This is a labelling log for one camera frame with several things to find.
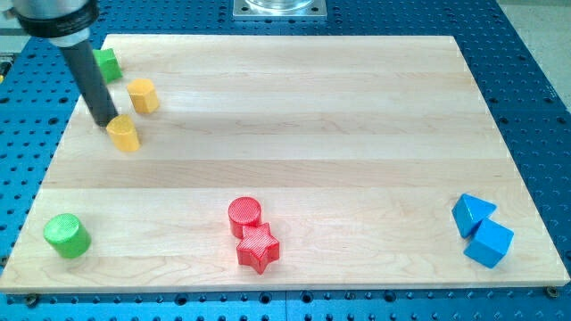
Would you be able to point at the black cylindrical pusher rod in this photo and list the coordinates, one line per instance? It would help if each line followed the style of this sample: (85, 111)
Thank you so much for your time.
(89, 79)

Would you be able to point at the yellow hexagon block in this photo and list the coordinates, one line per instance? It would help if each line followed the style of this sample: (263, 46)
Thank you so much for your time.
(143, 95)

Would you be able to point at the green cube block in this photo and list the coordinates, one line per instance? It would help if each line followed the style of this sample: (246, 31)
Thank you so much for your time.
(108, 64)

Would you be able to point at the yellow half-round block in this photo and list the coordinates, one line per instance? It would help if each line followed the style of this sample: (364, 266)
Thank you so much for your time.
(123, 133)

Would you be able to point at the green cylinder block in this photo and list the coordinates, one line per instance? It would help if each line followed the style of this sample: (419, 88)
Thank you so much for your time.
(66, 234)

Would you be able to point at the light wooden board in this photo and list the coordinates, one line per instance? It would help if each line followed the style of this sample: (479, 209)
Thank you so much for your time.
(357, 149)

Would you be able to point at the red cylinder block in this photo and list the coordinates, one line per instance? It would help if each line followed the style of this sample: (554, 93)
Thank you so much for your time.
(243, 211)

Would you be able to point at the red star block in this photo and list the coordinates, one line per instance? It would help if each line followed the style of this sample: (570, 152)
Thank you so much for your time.
(258, 247)

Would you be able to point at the blue triangular prism block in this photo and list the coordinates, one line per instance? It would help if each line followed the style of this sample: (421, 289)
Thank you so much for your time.
(469, 211)

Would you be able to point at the blue cube block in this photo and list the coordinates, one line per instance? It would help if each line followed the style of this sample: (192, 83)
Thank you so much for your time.
(490, 243)

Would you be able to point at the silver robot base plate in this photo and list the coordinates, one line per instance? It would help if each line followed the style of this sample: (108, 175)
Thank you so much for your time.
(244, 10)

